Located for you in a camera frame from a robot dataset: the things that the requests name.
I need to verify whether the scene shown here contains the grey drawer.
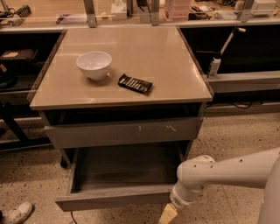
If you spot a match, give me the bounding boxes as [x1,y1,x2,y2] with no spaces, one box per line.
[45,117,203,149]
[56,143,184,212]

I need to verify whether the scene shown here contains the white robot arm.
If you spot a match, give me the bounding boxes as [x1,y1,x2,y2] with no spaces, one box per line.
[158,148,280,224]

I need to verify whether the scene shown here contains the grey top drawer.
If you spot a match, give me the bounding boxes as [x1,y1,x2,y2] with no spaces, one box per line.
[45,117,203,149]

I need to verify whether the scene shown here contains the grey drawer cabinet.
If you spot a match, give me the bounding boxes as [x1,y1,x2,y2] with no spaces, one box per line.
[26,25,214,170]

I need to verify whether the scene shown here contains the black snack bar packet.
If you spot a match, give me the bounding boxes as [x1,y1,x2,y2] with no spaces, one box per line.
[117,73,152,94]

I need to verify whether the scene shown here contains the white sneaker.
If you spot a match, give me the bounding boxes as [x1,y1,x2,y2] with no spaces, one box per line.
[0,201,34,224]

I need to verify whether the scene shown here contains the white spray bottle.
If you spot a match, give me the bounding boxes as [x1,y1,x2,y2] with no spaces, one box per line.
[207,53,221,79]

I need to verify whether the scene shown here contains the white ceramic bowl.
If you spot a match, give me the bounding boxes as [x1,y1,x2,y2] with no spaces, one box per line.
[76,52,112,81]

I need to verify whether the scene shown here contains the pink stacked trays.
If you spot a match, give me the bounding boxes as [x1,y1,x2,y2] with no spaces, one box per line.
[164,0,192,21]

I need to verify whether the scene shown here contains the white tissue box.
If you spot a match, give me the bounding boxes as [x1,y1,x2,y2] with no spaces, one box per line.
[111,0,127,20]

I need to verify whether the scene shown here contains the black case on shelf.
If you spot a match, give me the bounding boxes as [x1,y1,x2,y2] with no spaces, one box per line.
[0,49,38,60]

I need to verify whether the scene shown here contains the white box on bench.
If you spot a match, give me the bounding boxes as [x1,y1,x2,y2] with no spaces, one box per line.
[251,0,277,16]

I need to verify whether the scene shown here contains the black coiled device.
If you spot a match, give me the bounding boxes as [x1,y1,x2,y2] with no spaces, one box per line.
[16,5,32,18]

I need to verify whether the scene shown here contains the white handled tool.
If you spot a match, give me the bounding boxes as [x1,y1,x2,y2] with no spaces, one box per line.
[220,27,246,56]

